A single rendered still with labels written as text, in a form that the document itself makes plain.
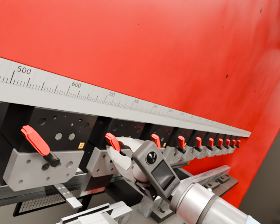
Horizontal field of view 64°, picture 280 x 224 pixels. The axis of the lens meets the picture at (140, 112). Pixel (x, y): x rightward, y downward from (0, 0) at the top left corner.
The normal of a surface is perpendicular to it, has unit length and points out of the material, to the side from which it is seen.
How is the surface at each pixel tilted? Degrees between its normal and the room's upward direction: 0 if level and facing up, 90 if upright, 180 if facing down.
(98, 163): 90
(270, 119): 90
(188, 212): 96
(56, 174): 90
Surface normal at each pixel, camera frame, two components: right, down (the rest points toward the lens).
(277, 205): -0.50, -0.09
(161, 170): 0.52, 0.05
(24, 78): 0.73, 0.40
